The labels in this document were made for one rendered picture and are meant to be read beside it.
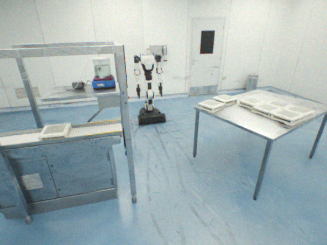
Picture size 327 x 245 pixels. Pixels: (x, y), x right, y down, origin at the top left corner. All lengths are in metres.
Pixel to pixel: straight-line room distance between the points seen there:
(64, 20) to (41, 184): 4.01
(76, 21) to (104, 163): 3.97
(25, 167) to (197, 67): 4.86
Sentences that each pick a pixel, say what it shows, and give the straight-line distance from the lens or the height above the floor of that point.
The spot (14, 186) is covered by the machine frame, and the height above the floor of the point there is 0.50.
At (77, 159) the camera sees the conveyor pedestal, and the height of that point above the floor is 0.63.
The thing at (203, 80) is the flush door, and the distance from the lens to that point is 6.02.
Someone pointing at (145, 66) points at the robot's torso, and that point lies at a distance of 3.91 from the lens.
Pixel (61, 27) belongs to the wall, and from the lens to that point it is 5.48.
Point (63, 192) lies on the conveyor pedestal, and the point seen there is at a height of 0.24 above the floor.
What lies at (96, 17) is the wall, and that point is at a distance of 5.37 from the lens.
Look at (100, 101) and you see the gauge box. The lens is 2.00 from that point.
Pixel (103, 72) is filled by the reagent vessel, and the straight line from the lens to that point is 1.81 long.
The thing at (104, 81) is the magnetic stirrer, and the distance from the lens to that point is 1.80.
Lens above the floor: 1.76
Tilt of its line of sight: 25 degrees down
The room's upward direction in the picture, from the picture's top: 1 degrees counter-clockwise
